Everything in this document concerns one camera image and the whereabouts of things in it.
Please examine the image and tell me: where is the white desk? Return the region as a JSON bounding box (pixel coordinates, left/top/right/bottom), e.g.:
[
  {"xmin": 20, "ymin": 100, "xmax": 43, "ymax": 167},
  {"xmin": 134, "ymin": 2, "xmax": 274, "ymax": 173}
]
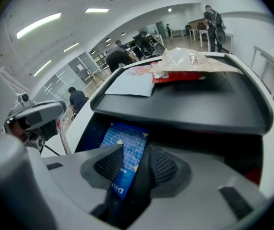
[
  {"xmin": 198, "ymin": 29, "xmax": 233, "ymax": 53},
  {"xmin": 250, "ymin": 46, "xmax": 274, "ymax": 110}
]

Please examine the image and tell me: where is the black drawer box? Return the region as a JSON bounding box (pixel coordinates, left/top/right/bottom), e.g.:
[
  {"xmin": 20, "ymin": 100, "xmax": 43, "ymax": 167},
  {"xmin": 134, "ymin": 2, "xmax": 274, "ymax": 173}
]
[{"xmin": 74, "ymin": 53, "xmax": 274, "ymax": 185}]

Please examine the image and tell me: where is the blue grid-print packet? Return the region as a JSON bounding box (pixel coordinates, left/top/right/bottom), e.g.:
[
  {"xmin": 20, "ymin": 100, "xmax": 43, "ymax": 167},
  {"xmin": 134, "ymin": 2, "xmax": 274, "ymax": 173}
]
[{"xmin": 99, "ymin": 122, "xmax": 151, "ymax": 200}]

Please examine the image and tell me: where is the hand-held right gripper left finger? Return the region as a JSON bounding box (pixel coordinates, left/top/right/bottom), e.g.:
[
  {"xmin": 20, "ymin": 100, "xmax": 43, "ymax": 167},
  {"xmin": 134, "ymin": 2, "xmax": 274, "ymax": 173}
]
[{"xmin": 42, "ymin": 144, "xmax": 125, "ymax": 230}]

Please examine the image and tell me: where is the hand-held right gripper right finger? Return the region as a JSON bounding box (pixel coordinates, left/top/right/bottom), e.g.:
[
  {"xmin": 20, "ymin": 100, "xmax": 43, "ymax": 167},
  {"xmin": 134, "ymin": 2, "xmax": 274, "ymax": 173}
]
[{"xmin": 127, "ymin": 144, "xmax": 269, "ymax": 230}]

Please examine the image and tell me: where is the white pink-print packet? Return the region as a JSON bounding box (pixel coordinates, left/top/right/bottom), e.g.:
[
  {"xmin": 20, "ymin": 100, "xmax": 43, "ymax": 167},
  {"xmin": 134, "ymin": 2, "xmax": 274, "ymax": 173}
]
[{"xmin": 105, "ymin": 67, "xmax": 155, "ymax": 98}]

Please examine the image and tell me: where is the black office chair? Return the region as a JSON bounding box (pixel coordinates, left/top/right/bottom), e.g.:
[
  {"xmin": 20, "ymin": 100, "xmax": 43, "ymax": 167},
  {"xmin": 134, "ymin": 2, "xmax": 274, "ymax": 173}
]
[{"xmin": 131, "ymin": 34, "xmax": 155, "ymax": 59}]

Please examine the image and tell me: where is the round wooden side table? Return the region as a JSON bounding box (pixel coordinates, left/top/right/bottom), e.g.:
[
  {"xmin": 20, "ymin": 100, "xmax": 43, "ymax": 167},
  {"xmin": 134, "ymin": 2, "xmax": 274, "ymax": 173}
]
[{"xmin": 83, "ymin": 69, "xmax": 102, "ymax": 87}]

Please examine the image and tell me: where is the beige packet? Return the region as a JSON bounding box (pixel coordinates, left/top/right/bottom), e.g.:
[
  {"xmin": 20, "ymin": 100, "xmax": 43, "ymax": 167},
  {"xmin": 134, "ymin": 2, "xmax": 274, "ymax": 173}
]
[{"xmin": 148, "ymin": 47, "xmax": 245, "ymax": 75}]

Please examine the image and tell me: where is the grey-backed office chair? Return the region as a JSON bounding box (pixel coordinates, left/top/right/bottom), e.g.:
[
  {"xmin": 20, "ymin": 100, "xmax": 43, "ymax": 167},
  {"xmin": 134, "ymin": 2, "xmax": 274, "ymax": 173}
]
[{"xmin": 151, "ymin": 36, "xmax": 166, "ymax": 55}]

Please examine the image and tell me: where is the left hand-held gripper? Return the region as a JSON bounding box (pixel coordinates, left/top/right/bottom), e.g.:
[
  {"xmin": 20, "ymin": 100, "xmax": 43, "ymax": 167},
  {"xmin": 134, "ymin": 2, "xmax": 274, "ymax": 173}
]
[{"xmin": 3, "ymin": 92, "xmax": 67, "ymax": 153}]

